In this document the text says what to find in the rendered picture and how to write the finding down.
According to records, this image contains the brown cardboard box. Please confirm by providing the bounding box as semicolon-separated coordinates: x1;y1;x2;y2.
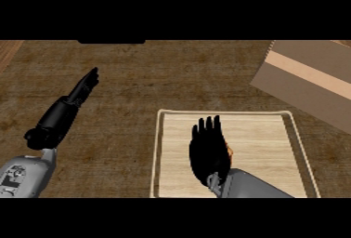
248;40;351;135

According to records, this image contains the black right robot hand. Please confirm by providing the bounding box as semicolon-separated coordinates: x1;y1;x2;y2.
187;114;232;188

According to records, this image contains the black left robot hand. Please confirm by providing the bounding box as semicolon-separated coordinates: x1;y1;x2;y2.
24;66;100;152

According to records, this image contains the golden brown croissant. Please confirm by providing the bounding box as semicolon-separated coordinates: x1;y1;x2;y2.
224;140;236;166

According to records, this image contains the pale wooden tray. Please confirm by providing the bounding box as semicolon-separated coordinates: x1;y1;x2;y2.
148;108;322;199

